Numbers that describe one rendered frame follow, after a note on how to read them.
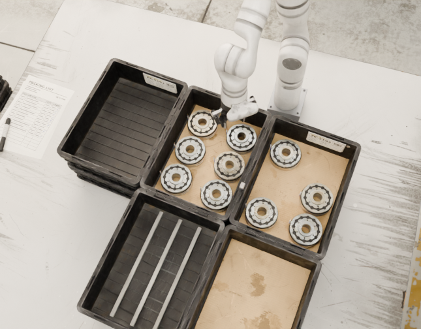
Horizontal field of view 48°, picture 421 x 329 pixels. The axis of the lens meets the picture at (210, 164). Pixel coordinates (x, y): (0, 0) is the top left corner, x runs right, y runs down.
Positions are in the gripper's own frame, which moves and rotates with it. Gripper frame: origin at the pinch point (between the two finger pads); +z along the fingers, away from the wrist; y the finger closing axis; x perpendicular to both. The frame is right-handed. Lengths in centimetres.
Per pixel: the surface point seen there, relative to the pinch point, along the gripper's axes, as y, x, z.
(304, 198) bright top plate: -13.4, 27.3, 14.5
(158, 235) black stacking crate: 33.9, 20.6, 17.6
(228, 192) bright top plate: 8.5, 16.5, 14.5
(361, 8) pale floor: -123, -90, 99
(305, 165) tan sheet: -19.4, 16.3, 17.3
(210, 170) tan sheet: 10.5, 6.1, 17.4
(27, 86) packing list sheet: 63, -60, 30
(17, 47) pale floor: 78, -144, 101
